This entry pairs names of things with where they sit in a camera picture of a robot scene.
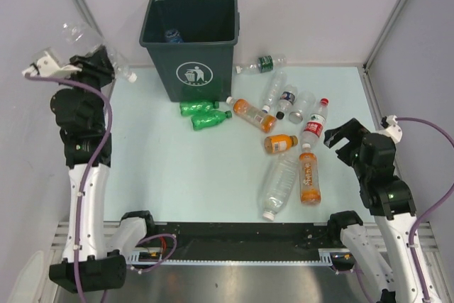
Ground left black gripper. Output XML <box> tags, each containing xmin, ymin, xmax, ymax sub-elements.
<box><xmin>57</xmin><ymin>46</ymin><xmax>115</xmax><ymax>129</ymax></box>

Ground crushed clear bottle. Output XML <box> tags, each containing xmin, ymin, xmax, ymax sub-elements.
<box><xmin>62</xmin><ymin>22</ymin><xmax>138</xmax><ymax>83</ymax></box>

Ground orange jasmine tea bottle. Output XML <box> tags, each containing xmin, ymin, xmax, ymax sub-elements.
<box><xmin>299</xmin><ymin>143</ymin><xmax>321</xmax><ymax>205</ymax></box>

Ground blue label water bottle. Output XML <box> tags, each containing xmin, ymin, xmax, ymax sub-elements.
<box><xmin>164</xmin><ymin>28</ymin><xmax>184</xmax><ymax>43</ymax></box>

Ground orange juice bottle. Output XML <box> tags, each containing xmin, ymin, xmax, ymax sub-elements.
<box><xmin>264</xmin><ymin>134</ymin><xmax>299</xmax><ymax>154</ymax></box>

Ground green bottle with cap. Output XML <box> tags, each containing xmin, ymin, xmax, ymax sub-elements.
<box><xmin>191</xmin><ymin>110</ymin><xmax>232</xmax><ymax>131</ymax></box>

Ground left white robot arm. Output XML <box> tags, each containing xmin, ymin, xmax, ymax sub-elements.
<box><xmin>49</xmin><ymin>45</ymin><xmax>157</xmax><ymax>294</ymax></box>

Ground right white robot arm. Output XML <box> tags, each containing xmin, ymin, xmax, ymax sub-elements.
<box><xmin>323</xmin><ymin>116</ymin><xmax>441</xmax><ymax>302</ymax></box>

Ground green bottle near bin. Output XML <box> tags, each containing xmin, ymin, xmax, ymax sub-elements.
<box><xmin>179</xmin><ymin>100</ymin><xmax>219</xmax><ymax>117</ymax></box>

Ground dark green plastic bin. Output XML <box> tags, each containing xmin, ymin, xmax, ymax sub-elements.
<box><xmin>139</xmin><ymin>0</ymin><xmax>240</xmax><ymax>102</ymax></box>

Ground red label water bottle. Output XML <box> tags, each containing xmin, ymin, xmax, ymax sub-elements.
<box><xmin>301</xmin><ymin>98</ymin><xmax>329</xmax><ymax>148</ymax></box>

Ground clear cup silver base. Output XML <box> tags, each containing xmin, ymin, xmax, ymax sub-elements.
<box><xmin>288</xmin><ymin>91</ymin><xmax>316</xmax><ymax>124</ymax></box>

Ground pepsi label clear bottle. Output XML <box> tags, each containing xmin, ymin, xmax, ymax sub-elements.
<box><xmin>276</xmin><ymin>84</ymin><xmax>298</xmax><ymax>120</ymax></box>

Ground large clear bottle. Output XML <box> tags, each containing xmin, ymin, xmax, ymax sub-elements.
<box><xmin>259</xmin><ymin>151</ymin><xmax>298</xmax><ymax>221</ymax></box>

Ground orange tea bottle white cap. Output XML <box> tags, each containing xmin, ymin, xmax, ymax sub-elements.
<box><xmin>226</xmin><ymin>97</ymin><xmax>277</xmax><ymax>133</ymax></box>

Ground clear bottle white cap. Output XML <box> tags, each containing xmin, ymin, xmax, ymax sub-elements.
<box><xmin>261</xmin><ymin>70</ymin><xmax>287</xmax><ymax>113</ymax></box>

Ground green label clear bottle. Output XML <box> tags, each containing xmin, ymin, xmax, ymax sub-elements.
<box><xmin>233</xmin><ymin>54</ymin><xmax>287</xmax><ymax>75</ymax></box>

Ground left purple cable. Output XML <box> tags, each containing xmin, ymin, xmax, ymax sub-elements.
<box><xmin>27</xmin><ymin>74</ymin><xmax>177</xmax><ymax>303</ymax></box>

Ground purple cable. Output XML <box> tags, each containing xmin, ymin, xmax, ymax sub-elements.
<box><xmin>27</xmin><ymin>74</ymin><xmax>177</xmax><ymax>303</ymax></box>
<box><xmin>354</xmin><ymin>116</ymin><xmax>454</xmax><ymax>303</ymax></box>

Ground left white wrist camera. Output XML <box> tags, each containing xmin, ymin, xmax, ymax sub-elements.
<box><xmin>22</xmin><ymin>49</ymin><xmax>82</xmax><ymax>79</ymax></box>

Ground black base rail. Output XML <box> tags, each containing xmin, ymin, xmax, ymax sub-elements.
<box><xmin>127</xmin><ymin>222</ymin><xmax>344</xmax><ymax>268</ymax></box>

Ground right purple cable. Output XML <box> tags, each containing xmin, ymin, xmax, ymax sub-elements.
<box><xmin>354</xmin><ymin>116</ymin><xmax>454</xmax><ymax>303</ymax></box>

